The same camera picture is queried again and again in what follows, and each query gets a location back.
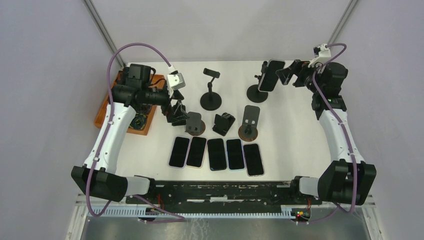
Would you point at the lilac case smartphone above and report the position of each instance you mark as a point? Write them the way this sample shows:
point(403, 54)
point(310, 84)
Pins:
point(179, 152)

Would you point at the light blue case phone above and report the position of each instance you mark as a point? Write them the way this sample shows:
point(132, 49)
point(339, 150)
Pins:
point(235, 155)

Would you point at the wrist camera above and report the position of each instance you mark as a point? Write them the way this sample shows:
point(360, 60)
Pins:
point(174, 83)
point(322, 54)

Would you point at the cream case smartphone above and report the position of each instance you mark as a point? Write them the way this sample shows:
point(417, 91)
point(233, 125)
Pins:
point(196, 152)

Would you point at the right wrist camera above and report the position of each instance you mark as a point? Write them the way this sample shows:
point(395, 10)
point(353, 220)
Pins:
point(322, 54)

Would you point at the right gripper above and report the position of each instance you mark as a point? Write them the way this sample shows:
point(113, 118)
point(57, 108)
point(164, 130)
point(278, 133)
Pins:
point(285, 74)

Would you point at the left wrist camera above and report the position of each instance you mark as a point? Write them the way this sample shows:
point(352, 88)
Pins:
point(174, 83)

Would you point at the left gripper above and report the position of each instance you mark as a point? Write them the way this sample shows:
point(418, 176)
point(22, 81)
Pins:
point(177, 113)

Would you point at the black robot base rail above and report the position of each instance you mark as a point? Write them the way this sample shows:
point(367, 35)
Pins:
point(226, 197)

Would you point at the black round-base phone stand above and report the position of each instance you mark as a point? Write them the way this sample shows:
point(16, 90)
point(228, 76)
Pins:
point(211, 101)

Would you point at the wooden compartment tray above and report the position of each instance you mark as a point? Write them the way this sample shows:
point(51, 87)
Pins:
point(121, 117)

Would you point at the black small phone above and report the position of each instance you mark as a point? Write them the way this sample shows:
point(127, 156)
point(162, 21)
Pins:
point(216, 154)

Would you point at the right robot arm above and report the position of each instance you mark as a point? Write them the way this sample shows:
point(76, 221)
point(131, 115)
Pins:
point(348, 179)

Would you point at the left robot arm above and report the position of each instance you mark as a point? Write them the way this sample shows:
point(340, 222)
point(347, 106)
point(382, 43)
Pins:
point(133, 89)

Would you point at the small black folding stand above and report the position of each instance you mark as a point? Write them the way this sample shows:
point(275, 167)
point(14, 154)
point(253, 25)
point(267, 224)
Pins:
point(222, 123)

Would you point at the white cable duct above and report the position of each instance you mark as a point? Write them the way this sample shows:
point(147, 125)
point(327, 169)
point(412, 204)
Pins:
point(146, 213)

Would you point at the wood-base phone stand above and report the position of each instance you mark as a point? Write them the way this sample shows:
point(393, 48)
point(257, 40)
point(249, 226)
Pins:
point(194, 124)

